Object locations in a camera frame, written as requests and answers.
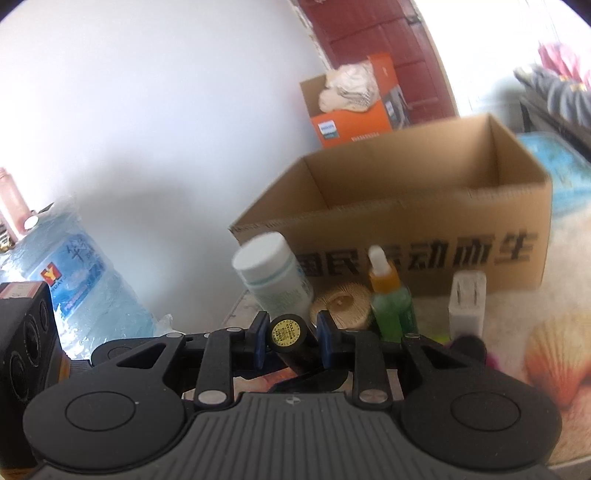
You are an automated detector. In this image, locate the beige crumpled cloth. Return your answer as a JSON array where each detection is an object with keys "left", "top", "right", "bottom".
[{"left": 318, "top": 60, "right": 380, "bottom": 113}]

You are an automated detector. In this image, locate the white pill bottle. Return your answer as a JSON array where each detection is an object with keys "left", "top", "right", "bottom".
[{"left": 231, "top": 232, "right": 314, "bottom": 319}]

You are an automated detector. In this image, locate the grey sofa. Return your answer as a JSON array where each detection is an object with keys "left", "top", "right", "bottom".
[{"left": 514, "top": 65, "right": 590, "bottom": 161}]

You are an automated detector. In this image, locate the gold lid black jar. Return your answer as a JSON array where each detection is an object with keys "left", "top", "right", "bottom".
[{"left": 310, "top": 283, "right": 373, "bottom": 330}]

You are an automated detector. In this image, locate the pink cloth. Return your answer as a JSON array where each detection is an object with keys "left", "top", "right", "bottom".
[{"left": 538, "top": 44, "right": 590, "bottom": 88}]

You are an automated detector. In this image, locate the white power adapter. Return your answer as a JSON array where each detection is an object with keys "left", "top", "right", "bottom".
[{"left": 448, "top": 270, "right": 487, "bottom": 340}]

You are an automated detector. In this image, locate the dark red door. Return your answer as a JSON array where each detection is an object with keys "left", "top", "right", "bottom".
[{"left": 298, "top": 0, "right": 458, "bottom": 124}]

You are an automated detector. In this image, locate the blue water jug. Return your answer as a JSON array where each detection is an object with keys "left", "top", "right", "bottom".
[{"left": 1, "top": 204, "right": 155, "bottom": 360}]

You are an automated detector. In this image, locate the green dropper bottle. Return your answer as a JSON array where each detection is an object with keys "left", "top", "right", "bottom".
[{"left": 368, "top": 245, "right": 418, "bottom": 343}]

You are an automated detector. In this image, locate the black cylinder yellow label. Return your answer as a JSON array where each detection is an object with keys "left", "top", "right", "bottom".
[{"left": 267, "top": 314, "right": 318, "bottom": 375}]

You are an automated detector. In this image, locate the large brown cardboard box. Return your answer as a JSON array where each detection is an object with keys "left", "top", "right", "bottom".
[{"left": 230, "top": 115, "right": 552, "bottom": 295}]

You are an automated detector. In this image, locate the black round object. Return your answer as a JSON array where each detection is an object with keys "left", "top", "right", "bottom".
[{"left": 449, "top": 335, "right": 488, "bottom": 364}]

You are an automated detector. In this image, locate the pink bottle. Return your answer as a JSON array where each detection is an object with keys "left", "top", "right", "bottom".
[{"left": 0, "top": 168, "right": 39, "bottom": 243}]

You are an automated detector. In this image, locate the orange appliance box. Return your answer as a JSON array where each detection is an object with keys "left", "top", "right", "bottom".
[{"left": 300, "top": 53, "right": 410, "bottom": 148}]

